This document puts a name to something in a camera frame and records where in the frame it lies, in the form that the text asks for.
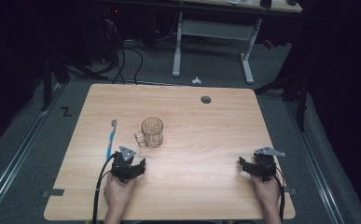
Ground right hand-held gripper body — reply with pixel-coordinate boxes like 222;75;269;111
252;147;286;183

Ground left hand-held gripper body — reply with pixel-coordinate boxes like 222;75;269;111
110;145;139;184

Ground blue toothbrush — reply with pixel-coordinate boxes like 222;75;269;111
105;119;118;161

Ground clear glass mug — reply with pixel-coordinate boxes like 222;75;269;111
133;117;164;149

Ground person's left hand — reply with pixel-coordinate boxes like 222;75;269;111
103;172;138;217

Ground person's right hand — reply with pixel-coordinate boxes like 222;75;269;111
250;173;283;213

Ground grey tape strip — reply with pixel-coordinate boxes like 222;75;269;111
282;185;298;196
42;188;65;198

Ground black metal stand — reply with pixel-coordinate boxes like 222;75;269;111
39;52;72;112
253;69;312;133

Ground red floor object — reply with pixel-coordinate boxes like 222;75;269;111
262;38;276;51

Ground black computer tower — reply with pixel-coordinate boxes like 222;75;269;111
101;5;124;64

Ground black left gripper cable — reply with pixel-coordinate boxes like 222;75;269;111
91;151;118;224

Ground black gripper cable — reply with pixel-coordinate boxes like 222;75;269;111
272;166;286;222
91;151;118;224

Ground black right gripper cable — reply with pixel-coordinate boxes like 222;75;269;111
272;166;286;222

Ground metal floor rail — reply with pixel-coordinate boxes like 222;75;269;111
0;83;64;220
284;98;347;224

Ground black floor cables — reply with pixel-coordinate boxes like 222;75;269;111
72;36;145;86

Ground white desk frame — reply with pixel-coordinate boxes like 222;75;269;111
168;0;304;85

